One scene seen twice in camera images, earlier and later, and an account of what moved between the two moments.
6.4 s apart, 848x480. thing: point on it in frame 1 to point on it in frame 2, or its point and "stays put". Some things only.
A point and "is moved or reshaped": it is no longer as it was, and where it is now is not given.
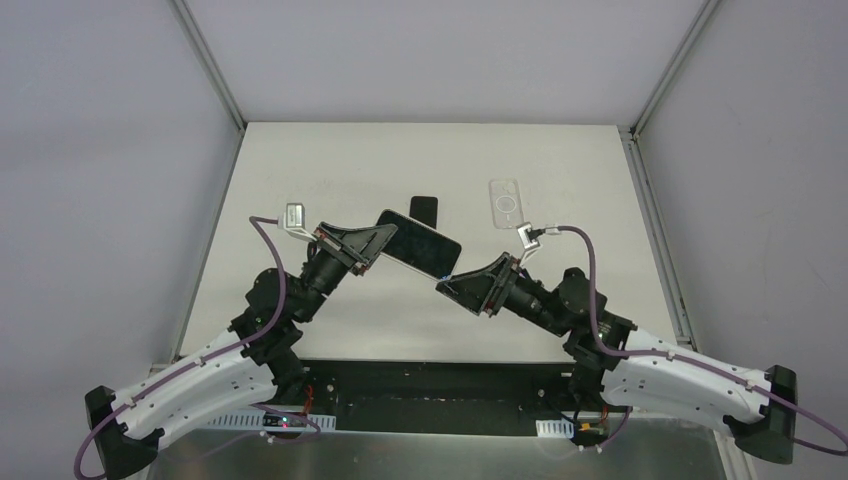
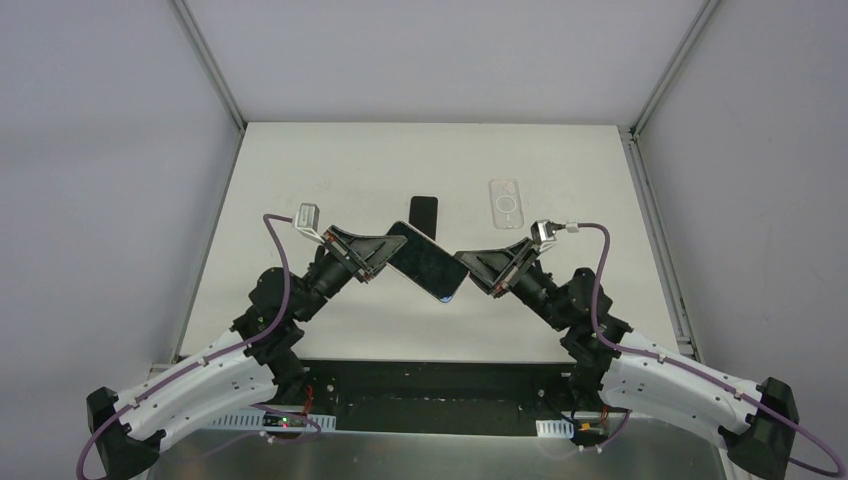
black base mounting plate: [442, 397] stays put
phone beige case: [420, 246] is moved or reshaped
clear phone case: [506, 203] stays put
